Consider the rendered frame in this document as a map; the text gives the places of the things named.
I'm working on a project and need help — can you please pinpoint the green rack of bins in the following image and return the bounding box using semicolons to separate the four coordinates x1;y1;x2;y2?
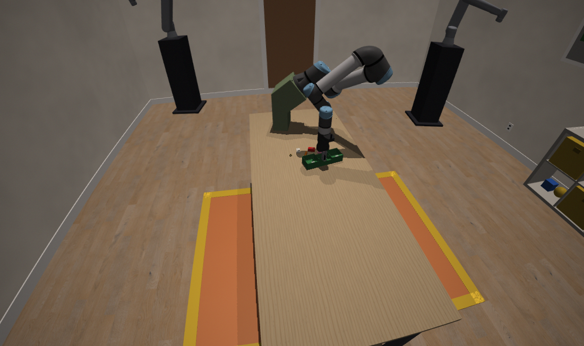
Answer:
302;148;343;170

